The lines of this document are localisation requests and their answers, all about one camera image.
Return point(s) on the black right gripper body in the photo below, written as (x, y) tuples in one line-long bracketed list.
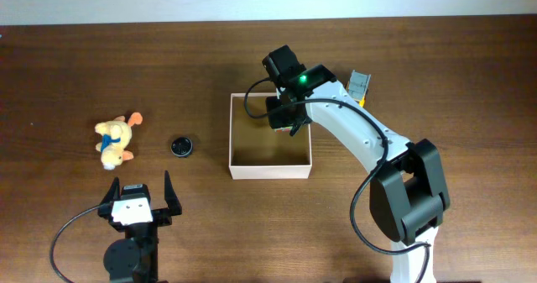
[(282, 117)]

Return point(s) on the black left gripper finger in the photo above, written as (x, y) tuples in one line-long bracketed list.
[(170, 197), (113, 192)]

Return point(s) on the beige cardboard box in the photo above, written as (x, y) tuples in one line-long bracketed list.
[(258, 152)]

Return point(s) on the yellow grey toy truck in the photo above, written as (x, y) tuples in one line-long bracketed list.
[(357, 87)]

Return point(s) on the colourful puzzle cube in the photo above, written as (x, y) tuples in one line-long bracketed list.
[(283, 129)]

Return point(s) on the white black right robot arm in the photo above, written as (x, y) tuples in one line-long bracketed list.
[(408, 190)]

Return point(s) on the yellow plush duck toy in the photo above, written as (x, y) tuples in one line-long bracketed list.
[(116, 136)]

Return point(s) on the black round lid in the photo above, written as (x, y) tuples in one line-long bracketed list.
[(182, 147)]

